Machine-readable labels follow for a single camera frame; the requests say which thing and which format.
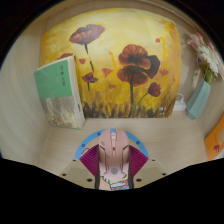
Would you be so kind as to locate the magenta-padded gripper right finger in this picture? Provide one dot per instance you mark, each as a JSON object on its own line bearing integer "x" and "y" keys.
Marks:
{"x": 138, "y": 161}

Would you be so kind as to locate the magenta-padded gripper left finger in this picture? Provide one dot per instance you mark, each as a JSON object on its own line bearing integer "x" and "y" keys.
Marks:
{"x": 87, "y": 161}

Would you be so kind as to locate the pink computer mouse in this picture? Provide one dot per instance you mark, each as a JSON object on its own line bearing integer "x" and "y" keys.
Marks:
{"x": 114, "y": 151}

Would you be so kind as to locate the round blue-rimmed cartoon mouse pad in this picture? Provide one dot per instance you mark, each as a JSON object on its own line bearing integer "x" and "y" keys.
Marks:
{"x": 85, "y": 144}

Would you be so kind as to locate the orange card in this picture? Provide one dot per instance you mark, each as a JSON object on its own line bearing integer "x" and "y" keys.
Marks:
{"x": 216, "y": 140}

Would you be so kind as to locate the teal faceted vase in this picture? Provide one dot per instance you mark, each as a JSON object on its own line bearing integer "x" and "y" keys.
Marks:
{"x": 197, "y": 101}

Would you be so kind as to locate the green and beige book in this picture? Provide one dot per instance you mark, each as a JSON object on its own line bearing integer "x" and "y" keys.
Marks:
{"x": 55, "y": 83}

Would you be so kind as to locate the pink and white flower bouquet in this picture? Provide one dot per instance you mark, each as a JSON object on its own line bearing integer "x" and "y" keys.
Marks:
{"x": 208, "y": 58}

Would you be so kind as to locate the yellow poppy flower painting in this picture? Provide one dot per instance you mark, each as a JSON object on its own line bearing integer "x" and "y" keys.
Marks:
{"x": 110, "y": 33}

